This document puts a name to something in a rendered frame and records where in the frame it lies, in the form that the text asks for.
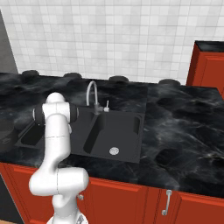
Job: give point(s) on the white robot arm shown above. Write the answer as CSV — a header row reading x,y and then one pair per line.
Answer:
x,y
55,140

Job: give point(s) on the black kitchen sink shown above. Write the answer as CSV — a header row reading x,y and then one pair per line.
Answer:
x,y
116,134

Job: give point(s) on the silver sink drain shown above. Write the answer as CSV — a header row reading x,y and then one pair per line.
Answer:
x,y
114,150

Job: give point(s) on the silver curved faucet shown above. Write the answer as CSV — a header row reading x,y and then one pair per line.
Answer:
x,y
95,100

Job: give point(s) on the dark round stool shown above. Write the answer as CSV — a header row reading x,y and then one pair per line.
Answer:
x,y
118,78
72,75
169,82
30,73

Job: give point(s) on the red cabinet door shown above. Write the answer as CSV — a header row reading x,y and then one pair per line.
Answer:
x,y
201,210
116,204
20,191

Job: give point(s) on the tall red cabinet black top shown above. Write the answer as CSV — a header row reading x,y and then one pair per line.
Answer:
x,y
208,68

